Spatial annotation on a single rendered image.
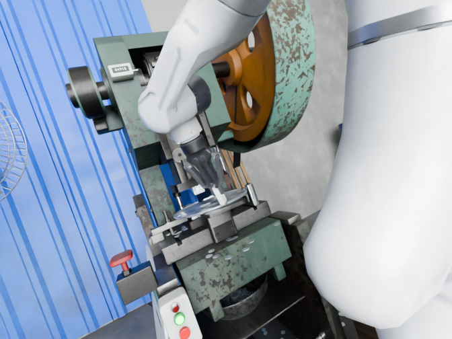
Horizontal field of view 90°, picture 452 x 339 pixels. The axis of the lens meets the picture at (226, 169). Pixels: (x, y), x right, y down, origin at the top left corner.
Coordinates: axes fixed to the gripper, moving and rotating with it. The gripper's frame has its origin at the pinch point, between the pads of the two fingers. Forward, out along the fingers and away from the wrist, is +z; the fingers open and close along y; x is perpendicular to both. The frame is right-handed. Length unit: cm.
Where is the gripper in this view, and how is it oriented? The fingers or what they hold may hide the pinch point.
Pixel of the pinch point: (219, 194)
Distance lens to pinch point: 73.5
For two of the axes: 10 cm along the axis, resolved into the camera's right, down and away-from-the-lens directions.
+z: 4.1, 8.4, 3.4
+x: 2.0, -4.5, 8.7
